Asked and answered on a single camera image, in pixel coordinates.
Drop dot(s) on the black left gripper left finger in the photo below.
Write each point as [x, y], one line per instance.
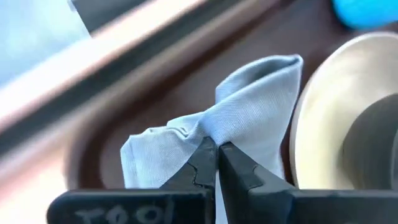
[186, 205]

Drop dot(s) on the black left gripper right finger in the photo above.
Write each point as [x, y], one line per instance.
[264, 205]

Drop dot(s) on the cream round plate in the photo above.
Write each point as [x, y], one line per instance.
[326, 124]

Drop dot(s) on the light blue cloth napkin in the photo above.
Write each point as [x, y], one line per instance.
[248, 102]

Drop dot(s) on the blue plastic cup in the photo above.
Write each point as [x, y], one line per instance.
[367, 12]

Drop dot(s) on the brown plastic tray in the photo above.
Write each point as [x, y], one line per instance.
[186, 77]

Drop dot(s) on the black table edge rail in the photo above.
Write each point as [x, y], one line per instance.
[124, 77]

